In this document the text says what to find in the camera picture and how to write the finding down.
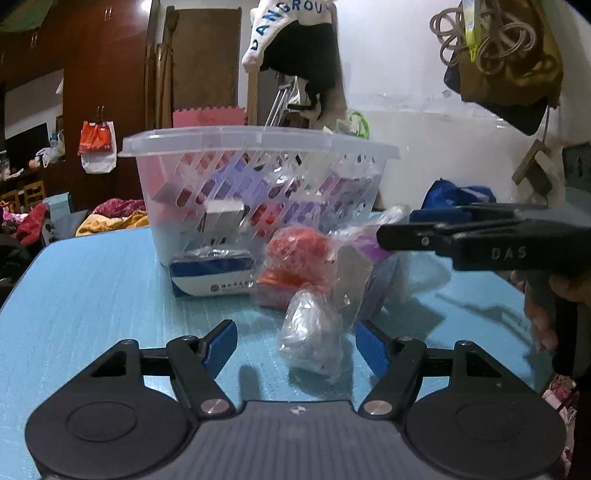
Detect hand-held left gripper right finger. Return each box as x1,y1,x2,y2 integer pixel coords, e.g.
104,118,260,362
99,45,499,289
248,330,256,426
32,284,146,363
355,320,525,420

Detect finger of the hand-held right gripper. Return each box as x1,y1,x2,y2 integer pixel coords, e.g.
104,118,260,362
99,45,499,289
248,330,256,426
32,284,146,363
410,203,552,225
376,222,458,254

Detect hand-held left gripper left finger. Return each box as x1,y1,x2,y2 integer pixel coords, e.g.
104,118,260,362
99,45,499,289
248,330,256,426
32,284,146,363
78,318,238,421

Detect clear plastic bag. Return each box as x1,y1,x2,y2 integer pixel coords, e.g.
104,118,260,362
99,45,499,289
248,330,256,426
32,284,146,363
277,284,345,384

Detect white package with blue label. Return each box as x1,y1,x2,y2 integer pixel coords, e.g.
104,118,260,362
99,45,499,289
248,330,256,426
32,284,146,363
168,247,256,298

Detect orange red packet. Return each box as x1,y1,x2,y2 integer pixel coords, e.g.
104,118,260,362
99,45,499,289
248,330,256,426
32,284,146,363
255,268,301,308

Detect purple box with barcode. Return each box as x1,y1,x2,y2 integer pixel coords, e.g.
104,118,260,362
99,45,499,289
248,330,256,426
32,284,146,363
318,171,384,217

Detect red ball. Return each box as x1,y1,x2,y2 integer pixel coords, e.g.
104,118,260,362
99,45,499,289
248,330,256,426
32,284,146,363
267,226,331,278

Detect black white small box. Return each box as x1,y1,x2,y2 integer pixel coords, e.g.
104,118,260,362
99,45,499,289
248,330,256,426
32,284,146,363
198,200,245,245

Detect red box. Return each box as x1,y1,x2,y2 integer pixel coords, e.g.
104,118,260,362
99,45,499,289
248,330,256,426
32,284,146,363
152,154,222,206

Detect small purple box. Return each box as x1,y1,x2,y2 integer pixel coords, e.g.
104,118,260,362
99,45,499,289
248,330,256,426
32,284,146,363
217,159,287,222

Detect white plastic basket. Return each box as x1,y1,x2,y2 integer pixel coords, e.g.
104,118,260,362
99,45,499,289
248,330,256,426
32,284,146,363
119,126,400,267

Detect person's right hand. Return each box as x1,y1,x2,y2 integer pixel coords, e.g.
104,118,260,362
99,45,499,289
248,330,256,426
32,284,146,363
510,271,558,354

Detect blue tote bag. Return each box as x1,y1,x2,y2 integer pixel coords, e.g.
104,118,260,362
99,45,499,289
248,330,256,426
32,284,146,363
422,179,497,210

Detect green white shopping bag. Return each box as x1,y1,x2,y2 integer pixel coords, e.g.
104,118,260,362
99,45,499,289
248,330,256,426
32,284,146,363
330,111,370,139

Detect floral cloth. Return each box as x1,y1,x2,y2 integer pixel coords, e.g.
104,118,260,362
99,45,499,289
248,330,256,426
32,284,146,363
542,376,578,416

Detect olive hanging bag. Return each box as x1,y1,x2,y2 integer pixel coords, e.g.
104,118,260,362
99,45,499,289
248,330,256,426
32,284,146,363
443,0,564,136

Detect yellow blanket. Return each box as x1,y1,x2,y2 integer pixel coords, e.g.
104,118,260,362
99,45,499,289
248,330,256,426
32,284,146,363
76,210,151,237

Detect pink floral blanket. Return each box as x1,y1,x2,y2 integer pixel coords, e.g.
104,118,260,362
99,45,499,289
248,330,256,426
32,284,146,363
92,198,147,217

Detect metal crutches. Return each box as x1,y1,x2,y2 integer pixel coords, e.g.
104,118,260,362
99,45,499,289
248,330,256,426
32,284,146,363
265,76,305,127

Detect white black hanging garment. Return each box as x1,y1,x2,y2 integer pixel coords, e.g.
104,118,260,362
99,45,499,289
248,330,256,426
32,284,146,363
242,0,347,123

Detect light blue box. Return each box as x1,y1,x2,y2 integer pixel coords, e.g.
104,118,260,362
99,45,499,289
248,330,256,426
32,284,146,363
44,194,72,243

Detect red clothing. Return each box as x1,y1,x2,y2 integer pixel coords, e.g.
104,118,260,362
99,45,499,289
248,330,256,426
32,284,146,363
16,203,49,245

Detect pink foam mat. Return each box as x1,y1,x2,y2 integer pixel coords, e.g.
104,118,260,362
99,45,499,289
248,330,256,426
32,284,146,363
173,107,247,127

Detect red white plastic bag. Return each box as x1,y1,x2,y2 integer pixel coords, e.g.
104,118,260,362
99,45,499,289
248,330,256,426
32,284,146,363
78,120,117,175

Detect wooden chair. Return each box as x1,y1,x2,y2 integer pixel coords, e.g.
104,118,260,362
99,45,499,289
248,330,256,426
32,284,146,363
23,181,47,208

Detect brown wooden board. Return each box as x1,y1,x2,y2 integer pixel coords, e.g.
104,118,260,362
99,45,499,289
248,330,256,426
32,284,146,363
161,6,243,127

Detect black television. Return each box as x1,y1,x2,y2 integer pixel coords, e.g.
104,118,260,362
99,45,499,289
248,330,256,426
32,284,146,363
4,122,49,167

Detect wooden poles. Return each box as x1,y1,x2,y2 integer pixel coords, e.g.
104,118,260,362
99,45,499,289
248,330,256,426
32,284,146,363
145,0,174,130

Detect brown wooden wardrobe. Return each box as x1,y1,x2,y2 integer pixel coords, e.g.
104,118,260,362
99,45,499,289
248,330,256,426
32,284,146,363
0,0,160,208

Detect wooden handled tool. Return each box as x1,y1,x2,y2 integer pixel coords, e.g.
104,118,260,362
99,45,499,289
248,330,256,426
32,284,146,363
512,138,559,195

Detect black wall device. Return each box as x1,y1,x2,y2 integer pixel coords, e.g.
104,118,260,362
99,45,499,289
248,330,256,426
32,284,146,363
561,143,591,190

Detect coiled rope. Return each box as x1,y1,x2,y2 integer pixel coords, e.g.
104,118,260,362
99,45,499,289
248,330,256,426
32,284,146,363
429,7,532,77

